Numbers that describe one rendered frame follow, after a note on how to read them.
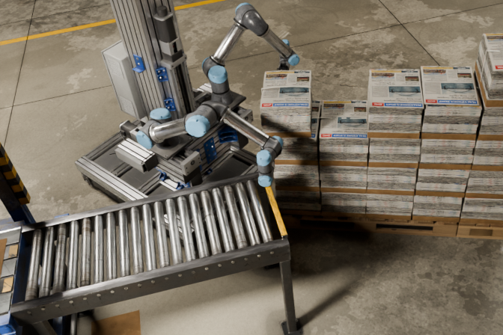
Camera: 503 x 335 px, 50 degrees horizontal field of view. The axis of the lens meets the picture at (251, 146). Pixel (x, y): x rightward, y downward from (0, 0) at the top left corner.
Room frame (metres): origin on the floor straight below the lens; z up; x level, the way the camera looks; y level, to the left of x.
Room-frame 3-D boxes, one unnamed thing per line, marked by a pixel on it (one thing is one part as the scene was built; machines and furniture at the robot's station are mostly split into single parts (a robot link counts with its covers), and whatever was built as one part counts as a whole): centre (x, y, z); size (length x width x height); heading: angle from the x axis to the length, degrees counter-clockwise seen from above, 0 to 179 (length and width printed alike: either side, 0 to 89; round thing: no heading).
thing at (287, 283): (1.67, -0.08, 0.34); 0.06 x 0.06 x 0.68; 7
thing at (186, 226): (1.86, 0.40, 0.77); 0.47 x 0.05 x 0.05; 7
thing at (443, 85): (2.38, -1.13, 1.06); 0.37 x 0.28 x 0.01; 165
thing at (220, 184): (2.09, 0.61, 0.74); 1.34 x 0.05 x 0.12; 97
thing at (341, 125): (2.47, -0.72, 0.42); 1.17 x 0.39 x 0.83; 75
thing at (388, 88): (2.42, -0.85, 1.06); 0.37 x 0.29 x 0.01; 165
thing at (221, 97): (2.89, 0.14, 0.87); 0.15 x 0.15 x 0.10
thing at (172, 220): (1.85, 0.46, 0.77); 0.47 x 0.05 x 0.05; 7
